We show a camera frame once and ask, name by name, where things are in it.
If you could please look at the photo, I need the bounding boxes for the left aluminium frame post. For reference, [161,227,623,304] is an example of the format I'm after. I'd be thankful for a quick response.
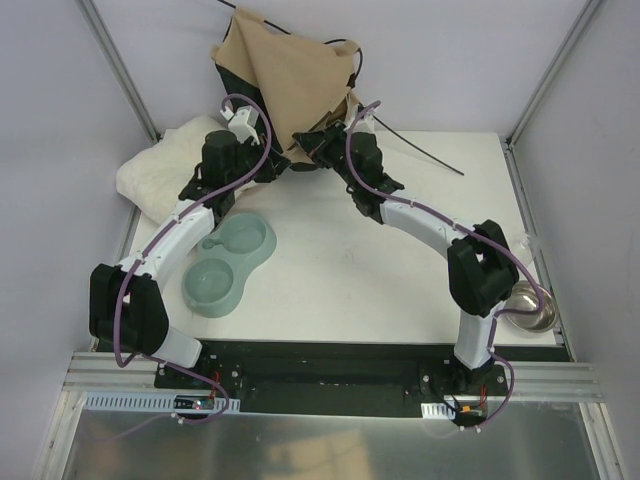
[75,0,161,144]

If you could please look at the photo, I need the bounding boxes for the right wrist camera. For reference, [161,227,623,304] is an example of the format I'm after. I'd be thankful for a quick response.
[349,101,380,134]

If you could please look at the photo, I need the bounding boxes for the aluminium frame post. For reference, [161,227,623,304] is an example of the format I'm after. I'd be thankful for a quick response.
[505,0,606,149]
[75,0,161,144]

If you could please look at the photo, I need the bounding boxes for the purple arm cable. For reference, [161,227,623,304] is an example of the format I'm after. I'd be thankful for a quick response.
[345,100,549,440]
[113,94,274,441]

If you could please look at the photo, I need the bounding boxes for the right aluminium frame post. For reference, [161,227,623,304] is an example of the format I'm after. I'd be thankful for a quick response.
[505,0,606,149]

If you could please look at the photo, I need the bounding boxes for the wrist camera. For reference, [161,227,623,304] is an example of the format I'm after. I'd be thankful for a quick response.
[221,106,259,143]
[349,101,380,134]

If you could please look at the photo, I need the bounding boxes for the left white cable duct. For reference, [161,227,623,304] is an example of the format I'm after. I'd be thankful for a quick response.
[85,392,241,415]

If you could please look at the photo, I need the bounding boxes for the white fluffy cushion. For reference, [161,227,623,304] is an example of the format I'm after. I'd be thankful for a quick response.
[116,116,224,225]

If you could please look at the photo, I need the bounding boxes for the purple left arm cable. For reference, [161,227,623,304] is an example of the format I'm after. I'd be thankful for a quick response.
[113,94,274,441]

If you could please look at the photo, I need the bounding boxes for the stainless steel bowl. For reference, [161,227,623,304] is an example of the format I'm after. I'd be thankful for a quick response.
[503,280,558,334]

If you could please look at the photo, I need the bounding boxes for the beige pet tent fabric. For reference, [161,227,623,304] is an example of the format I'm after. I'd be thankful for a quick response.
[208,9,360,166]

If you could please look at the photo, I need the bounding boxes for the white cable duct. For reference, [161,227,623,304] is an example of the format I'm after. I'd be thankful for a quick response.
[420,403,487,420]
[85,392,241,415]

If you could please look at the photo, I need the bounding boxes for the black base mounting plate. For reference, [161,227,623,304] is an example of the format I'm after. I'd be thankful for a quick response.
[94,335,519,415]

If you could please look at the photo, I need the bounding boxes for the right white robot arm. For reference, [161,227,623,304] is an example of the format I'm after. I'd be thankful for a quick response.
[293,123,519,395]

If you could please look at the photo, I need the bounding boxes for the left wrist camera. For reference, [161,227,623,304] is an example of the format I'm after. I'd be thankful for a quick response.
[221,106,259,143]

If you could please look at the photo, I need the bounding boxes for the right white cable duct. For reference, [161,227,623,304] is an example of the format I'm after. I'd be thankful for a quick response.
[420,403,487,420]

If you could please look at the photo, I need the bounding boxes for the green double pet bowl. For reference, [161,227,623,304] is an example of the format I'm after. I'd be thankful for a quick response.
[181,213,277,318]

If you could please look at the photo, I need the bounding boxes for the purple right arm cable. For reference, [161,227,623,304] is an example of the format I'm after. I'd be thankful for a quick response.
[345,100,549,440]

